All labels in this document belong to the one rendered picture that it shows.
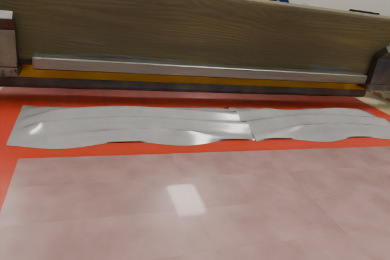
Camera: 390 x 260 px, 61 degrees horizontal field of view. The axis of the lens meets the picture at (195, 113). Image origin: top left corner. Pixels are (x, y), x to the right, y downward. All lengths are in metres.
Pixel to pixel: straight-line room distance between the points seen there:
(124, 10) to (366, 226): 0.24
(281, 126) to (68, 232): 0.20
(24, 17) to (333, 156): 0.27
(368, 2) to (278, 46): 2.73
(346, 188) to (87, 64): 0.22
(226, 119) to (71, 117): 0.13
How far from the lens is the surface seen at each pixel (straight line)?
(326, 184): 0.24
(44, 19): 0.30
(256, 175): 0.23
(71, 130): 0.25
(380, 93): 0.52
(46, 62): 0.30
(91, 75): 0.32
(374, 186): 0.26
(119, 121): 0.26
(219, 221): 0.18
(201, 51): 0.32
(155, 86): 0.33
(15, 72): 0.31
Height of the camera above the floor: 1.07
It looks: 22 degrees down
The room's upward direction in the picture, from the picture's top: 8 degrees clockwise
